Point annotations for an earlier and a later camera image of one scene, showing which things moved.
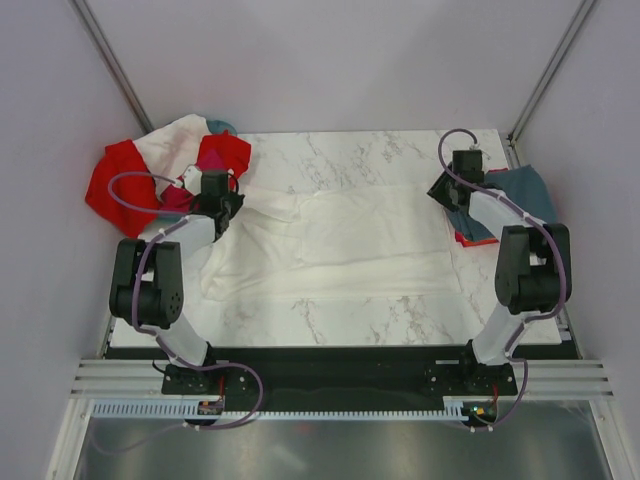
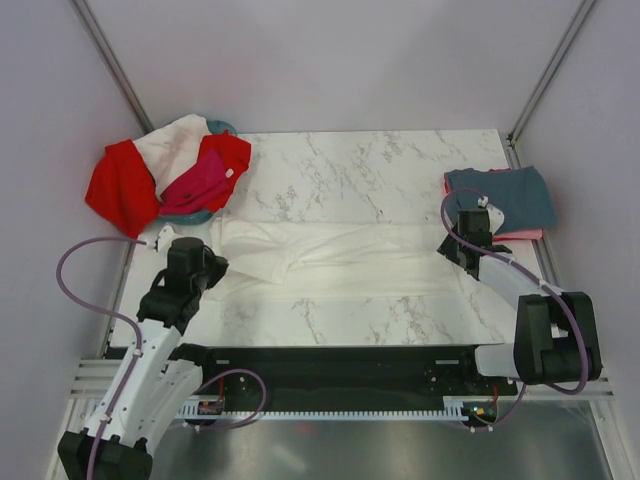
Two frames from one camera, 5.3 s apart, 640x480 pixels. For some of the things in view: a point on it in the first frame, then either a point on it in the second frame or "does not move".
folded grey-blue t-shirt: [524, 185] does not move
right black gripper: [437, 192] -> [447, 247]
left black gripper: [236, 201] -> [218, 264]
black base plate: [342, 374] does not move
